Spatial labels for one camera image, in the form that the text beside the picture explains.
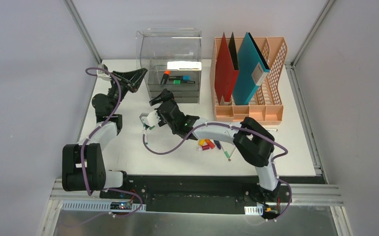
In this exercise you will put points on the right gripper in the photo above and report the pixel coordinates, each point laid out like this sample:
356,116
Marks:
166,95

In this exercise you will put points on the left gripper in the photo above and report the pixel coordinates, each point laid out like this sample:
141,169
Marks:
121,81

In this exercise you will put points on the black highlighter green cap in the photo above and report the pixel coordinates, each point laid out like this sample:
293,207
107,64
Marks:
180,82

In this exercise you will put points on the black highlighter orange cap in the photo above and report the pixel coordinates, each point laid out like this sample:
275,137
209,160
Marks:
165,77

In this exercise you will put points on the black highlighter blue cap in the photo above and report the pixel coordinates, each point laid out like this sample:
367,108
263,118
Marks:
180,77

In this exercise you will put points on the clear grey drawer organizer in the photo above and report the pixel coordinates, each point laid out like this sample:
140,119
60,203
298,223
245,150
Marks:
178,50

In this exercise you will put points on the red folder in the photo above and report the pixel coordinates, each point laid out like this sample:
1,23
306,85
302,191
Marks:
226,70

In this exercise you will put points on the red white short marker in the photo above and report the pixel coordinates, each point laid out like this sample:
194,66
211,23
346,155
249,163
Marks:
202,148

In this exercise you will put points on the teal blue folder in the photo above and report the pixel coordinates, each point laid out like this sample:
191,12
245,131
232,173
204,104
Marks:
253,69

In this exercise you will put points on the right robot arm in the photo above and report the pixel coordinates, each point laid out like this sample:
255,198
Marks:
255,144

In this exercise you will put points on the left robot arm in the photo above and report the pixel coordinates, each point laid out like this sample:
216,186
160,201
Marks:
83,166

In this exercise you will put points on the white marker teal cap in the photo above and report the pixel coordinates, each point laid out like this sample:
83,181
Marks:
145,138

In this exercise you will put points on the orange red marker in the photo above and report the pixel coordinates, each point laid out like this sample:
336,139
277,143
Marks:
210,143

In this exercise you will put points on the white marker green tip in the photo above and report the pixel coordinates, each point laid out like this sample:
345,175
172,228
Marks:
225,152

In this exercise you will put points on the peach plastic file rack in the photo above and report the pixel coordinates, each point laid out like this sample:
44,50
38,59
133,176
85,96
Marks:
266,106

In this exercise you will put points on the white pen red cap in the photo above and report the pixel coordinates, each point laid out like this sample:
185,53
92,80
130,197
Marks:
272,129

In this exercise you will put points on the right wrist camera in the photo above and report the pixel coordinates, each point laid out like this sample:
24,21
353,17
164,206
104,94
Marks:
150,119

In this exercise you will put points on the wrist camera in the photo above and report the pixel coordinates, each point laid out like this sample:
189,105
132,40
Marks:
150,119
101,74

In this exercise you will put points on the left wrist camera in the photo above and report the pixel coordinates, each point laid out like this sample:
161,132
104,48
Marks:
101,74

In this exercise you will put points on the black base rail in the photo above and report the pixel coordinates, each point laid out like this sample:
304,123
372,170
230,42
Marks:
196,194

